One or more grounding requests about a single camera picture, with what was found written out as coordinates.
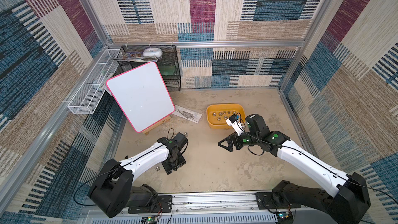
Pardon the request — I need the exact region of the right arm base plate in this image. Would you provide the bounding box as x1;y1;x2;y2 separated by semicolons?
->
255;191;302;212

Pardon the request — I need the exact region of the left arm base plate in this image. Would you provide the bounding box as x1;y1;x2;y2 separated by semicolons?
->
128;195;173;214

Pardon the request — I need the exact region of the wooden whiteboard easel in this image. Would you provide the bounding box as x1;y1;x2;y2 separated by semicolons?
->
143;116;171;135

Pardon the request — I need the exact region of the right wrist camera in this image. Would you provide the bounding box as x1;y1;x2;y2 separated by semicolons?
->
226;114;244;136

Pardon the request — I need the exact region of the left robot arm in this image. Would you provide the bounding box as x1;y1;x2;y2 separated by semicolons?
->
88;133;188;218

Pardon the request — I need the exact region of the white wire basket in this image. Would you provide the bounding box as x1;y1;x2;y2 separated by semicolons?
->
67;49;119;115

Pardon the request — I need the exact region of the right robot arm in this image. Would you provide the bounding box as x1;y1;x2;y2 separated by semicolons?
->
224;114;371;224

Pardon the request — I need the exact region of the black mesh shelf rack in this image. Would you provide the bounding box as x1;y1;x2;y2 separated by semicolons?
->
114;45;181;91

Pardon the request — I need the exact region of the white round device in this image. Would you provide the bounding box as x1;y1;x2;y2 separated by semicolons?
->
143;47;163;59

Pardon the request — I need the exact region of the yellow plastic storage box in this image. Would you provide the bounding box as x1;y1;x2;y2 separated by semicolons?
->
206;103;246;129

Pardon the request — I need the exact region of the pink framed whiteboard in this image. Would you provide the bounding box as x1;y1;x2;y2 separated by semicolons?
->
106;62;175;133

